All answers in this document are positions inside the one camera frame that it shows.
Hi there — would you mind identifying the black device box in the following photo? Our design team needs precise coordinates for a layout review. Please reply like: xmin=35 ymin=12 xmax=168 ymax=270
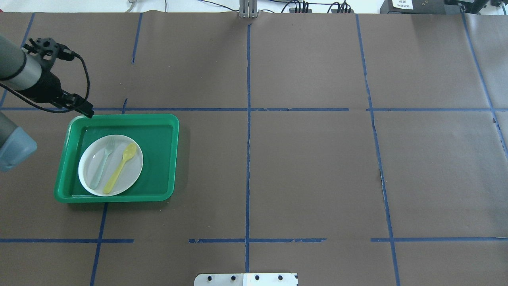
xmin=379 ymin=0 xmax=461 ymax=15

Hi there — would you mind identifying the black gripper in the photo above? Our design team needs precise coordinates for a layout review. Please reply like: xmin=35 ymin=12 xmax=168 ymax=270
xmin=24 ymin=71 xmax=94 ymax=119

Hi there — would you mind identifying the black power strip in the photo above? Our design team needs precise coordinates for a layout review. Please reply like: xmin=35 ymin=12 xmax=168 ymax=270
xmin=289 ymin=1 xmax=312 ymax=14

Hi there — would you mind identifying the green plastic tray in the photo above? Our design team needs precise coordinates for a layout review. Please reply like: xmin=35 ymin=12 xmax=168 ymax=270
xmin=54 ymin=114 xmax=179 ymax=203

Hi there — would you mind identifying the white round plate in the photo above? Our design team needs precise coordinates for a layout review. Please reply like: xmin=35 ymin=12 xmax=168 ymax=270
xmin=78 ymin=135 xmax=144 ymax=197

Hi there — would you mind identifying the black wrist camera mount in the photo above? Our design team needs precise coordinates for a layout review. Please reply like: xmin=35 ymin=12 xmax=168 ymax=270
xmin=22 ymin=37 xmax=77 ymax=64

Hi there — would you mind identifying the yellow plastic spoon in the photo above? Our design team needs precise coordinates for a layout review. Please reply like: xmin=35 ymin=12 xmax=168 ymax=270
xmin=103 ymin=143 xmax=137 ymax=194

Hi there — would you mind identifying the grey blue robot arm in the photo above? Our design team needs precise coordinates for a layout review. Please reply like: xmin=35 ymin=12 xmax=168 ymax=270
xmin=0 ymin=36 xmax=94 ymax=172

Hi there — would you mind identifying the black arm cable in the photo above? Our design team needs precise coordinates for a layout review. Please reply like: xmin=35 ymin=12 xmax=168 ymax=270
xmin=0 ymin=54 xmax=91 ymax=114

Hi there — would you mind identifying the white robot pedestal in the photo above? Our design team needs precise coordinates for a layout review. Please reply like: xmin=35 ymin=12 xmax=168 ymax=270
xmin=194 ymin=272 xmax=299 ymax=286

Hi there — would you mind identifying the aluminium frame post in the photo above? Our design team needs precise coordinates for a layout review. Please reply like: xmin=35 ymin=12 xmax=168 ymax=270
xmin=238 ymin=0 xmax=259 ymax=19

